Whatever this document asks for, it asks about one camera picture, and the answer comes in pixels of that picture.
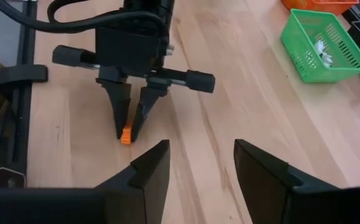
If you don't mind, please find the small black silver-rimmed camera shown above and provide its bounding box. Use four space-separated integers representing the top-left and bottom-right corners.
0 167 27 189

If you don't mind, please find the white toy figure black face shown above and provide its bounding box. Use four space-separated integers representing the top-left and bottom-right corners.
320 53 335 68

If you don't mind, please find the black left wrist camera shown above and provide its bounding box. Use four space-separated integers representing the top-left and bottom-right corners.
95 27 161 77

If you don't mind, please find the orange plastic basket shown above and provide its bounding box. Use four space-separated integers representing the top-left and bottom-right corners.
281 0 360 16

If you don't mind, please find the green plastic basket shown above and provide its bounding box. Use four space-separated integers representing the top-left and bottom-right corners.
280 8 360 84

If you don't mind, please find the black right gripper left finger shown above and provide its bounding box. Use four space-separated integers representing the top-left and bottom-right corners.
0 139 171 224

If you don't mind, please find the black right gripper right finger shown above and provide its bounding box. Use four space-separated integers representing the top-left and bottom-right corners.
233 139 360 224

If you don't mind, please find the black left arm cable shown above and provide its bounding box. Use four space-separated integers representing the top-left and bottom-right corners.
0 0 168 35

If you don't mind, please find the small white toy figure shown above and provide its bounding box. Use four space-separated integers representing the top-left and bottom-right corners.
313 39 326 55

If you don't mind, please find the small orange toy figure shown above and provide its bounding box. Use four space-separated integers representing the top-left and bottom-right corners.
119 123 134 146

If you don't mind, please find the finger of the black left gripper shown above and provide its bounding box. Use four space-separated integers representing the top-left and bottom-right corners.
95 77 133 140
131 77 172 142

